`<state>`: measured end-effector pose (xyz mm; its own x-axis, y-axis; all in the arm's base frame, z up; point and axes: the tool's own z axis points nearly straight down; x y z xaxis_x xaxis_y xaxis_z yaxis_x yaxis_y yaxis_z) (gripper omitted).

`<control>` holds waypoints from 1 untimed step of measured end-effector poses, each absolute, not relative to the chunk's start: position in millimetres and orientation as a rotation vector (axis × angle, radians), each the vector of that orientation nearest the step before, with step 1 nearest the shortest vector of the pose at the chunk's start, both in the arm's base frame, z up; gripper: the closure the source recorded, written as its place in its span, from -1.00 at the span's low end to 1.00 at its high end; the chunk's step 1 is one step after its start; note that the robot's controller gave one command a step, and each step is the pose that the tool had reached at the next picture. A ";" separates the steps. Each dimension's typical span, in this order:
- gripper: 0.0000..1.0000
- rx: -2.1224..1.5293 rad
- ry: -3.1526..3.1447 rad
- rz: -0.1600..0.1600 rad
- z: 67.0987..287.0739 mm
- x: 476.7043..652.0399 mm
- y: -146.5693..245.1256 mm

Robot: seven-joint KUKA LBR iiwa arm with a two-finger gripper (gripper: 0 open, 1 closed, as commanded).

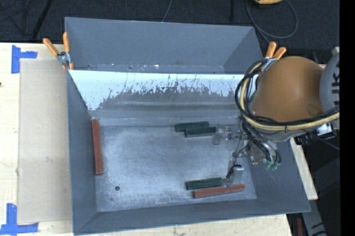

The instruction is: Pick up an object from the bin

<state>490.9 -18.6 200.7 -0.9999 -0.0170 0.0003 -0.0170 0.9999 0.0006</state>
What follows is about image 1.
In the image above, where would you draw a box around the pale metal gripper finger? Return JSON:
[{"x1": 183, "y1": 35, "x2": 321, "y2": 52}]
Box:
[
  {"x1": 212, "y1": 127, "x2": 240, "y2": 146},
  {"x1": 227, "y1": 164, "x2": 245, "y2": 187}
]

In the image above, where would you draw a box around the pale flat board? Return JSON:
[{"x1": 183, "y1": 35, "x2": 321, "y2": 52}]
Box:
[{"x1": 16, "y1": 58, "x2": 74, "y2": 225}]

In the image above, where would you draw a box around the dark green flat block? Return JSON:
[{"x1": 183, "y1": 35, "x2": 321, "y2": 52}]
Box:
[
  {"x1": 185, "y1": 177, "x2": 224, "y2": 191},
  {"x1": 183, "y1": 126, "x2": 217, "y2": 138},
  {"x1": 174, "y1": 121, "x2": 210, "y2": 133}
]

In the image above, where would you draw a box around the black cylinder on white bracket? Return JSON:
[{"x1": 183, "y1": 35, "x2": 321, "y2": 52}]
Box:
[{"x1": 295, "y1": 123, "x2": 338, "y2": 147}]

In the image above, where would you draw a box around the red-brown flat block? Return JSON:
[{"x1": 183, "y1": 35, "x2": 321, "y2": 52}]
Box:
[
  {"x1": 192, "y1": 183, "x2": 246, "y2": 199},
  {"x1": 92, "y1": 118, "x2": 105, "y2": 176}
]

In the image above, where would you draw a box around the grey metal bin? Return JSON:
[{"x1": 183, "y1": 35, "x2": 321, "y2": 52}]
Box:
[{"x1": 64, "y1": 17, "x2": 312, "y2": 236}]

